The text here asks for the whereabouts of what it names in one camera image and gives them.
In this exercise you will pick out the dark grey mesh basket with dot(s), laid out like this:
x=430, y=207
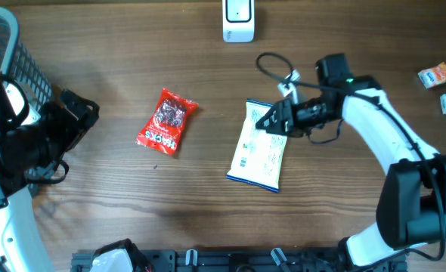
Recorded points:
x=22, y=72

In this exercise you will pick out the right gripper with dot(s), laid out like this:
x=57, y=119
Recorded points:
x=286, y=108

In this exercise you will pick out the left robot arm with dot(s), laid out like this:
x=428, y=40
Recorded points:
x=21, y=248

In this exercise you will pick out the yellow snack bag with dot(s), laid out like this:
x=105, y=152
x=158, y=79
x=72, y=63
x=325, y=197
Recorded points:
x=258, y=156

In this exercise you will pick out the red Hacks candy bag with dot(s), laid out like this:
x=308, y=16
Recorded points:
x=164, y=129

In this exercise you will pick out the small orange box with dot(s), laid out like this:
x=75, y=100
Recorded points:
x=433, y=76

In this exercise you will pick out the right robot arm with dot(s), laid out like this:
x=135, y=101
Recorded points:
x=411, y=211

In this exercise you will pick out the white barcode scanner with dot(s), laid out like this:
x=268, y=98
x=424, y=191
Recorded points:
x=238, y=20

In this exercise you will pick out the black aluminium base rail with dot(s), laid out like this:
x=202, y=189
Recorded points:
x=308, y=260

